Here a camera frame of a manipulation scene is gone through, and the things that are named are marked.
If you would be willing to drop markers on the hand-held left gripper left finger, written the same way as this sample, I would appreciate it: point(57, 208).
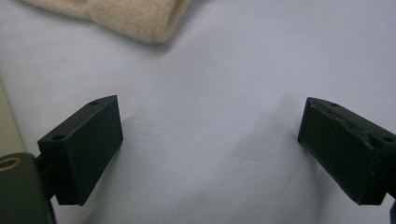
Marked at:
point(81, 149)

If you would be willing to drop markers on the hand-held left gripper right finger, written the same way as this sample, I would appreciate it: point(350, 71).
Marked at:
point(345, 152)

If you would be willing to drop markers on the beige glove with orange fingertips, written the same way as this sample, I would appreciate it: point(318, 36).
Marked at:
point(140, 18)

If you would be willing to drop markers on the white foam mat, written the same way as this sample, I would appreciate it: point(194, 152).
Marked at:
point(202, 93)

